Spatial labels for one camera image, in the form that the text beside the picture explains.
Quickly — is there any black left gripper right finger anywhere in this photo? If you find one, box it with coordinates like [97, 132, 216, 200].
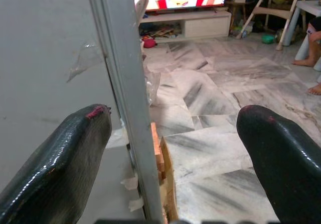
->
[236, 105, 321, 224]

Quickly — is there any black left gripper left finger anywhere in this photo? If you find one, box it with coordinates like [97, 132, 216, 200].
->
[0, 104, 112, 224]

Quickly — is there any grey fridge door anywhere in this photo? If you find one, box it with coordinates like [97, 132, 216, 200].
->
[85, 0, 164, 224]

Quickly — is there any grey small fridge cabinet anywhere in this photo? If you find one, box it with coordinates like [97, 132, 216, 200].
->
[0, 0, 137, 224]

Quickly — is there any bare person foot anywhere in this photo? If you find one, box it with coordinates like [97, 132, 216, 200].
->
[306, 82, 321, 96]

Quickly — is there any wooden pallet stand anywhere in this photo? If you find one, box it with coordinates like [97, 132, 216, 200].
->
[150, 123, 179, 224]

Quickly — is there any bare person leg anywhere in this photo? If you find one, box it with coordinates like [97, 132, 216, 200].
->
[292, 16, 321, 68]

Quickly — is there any green plastic bowl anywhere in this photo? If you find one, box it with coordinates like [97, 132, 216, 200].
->
[261, 34, 276, 45]

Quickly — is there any clear plastic bag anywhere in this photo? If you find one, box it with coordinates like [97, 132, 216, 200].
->
[146, 69, 162, 107]

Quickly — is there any cream baby high chair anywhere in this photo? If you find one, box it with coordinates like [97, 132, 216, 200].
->
[236, 0, 310, 51]

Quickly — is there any white television console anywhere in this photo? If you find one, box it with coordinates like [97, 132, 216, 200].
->
[138, 9, 232, 44]

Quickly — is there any red soft toy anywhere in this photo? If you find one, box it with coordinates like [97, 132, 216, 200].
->
[142, 38, 158, 49]

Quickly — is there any dark round side table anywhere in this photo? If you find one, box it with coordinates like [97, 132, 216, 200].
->
[225, 0, 254, 35]

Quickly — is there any pile of children's books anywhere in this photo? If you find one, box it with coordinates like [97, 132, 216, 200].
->
[139, 26, 182, 40]

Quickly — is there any white plastic chair back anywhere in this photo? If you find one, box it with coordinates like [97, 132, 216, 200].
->
[134, 0, 150, 27]

